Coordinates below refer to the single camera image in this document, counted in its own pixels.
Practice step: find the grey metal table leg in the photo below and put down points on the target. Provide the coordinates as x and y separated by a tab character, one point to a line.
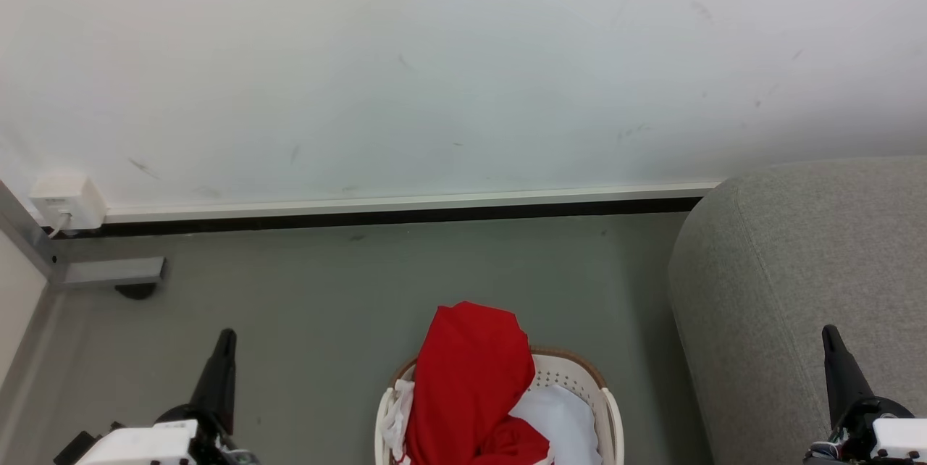
108	271

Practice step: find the white garment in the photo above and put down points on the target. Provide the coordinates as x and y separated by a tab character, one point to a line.
565	421

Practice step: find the white black wall baseboard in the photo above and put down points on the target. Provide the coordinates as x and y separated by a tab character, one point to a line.
398	210

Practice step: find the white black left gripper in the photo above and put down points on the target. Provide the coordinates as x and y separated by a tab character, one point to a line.
145	447

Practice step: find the black frame foot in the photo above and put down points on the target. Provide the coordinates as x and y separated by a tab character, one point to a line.
135	292

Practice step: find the white wall socket box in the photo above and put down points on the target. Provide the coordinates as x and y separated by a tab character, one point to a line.
69	200

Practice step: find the red basketball jersey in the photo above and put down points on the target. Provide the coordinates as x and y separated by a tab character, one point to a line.
471	378

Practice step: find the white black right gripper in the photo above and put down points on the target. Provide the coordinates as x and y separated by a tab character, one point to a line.
887	440

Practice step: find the cream plastic laundry basket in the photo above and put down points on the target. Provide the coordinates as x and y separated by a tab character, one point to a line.
572	371

